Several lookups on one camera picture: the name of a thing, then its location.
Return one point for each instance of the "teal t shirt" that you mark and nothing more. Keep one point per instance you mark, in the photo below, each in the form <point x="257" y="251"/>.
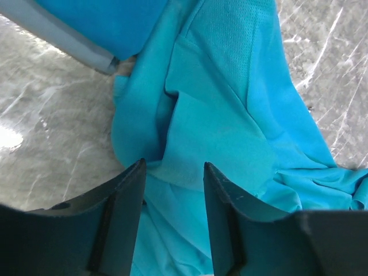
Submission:
<point x="212" y="85"/>

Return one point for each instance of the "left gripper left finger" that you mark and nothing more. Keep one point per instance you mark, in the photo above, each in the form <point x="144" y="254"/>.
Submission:
<point x="91" y="234"/>

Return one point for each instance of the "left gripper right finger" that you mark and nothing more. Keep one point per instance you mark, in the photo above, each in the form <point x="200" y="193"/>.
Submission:
<point x="251" y="237"/>

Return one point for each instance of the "folded blue t shirt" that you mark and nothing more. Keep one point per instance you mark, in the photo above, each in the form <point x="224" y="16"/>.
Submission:
<point x="122" y="27"/>

